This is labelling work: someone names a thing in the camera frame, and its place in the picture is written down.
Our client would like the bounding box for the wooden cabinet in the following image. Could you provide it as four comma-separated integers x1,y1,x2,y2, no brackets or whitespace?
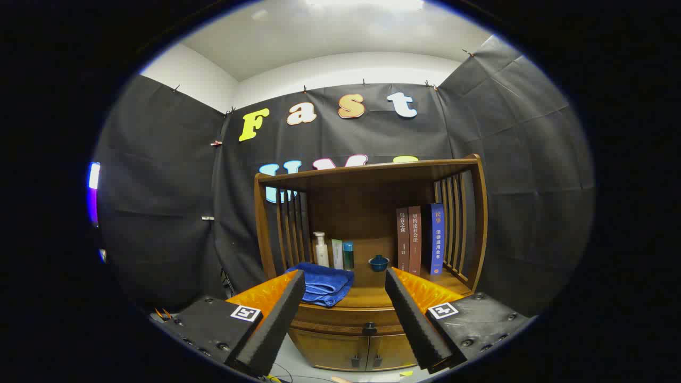
254,154,488,372

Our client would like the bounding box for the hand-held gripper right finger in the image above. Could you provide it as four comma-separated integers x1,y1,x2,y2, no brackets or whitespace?
385,267,533,374

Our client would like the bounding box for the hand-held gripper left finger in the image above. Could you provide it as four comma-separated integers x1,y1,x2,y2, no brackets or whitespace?
160,270,306,378

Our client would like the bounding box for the white pump bottle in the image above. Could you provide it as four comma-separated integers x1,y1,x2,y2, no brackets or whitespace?
313,231,330,268

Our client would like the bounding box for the reddish brown book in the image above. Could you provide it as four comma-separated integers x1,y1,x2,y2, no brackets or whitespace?
408,206,422,273

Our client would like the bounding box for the blue book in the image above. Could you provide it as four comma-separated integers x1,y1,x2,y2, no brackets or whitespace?
422,203,445,276

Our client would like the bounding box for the dark brown book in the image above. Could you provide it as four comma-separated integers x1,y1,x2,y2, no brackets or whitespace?
396,207,410,271

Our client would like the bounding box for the wooden cabinet door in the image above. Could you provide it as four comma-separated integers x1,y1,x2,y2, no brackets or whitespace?
290,329,370,371
367,334,418,371

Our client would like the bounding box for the wooden countertop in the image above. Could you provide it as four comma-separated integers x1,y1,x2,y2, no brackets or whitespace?
290,261,473,309

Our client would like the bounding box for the folded blue towel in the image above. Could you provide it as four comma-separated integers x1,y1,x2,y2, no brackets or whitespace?
286,262,355,308

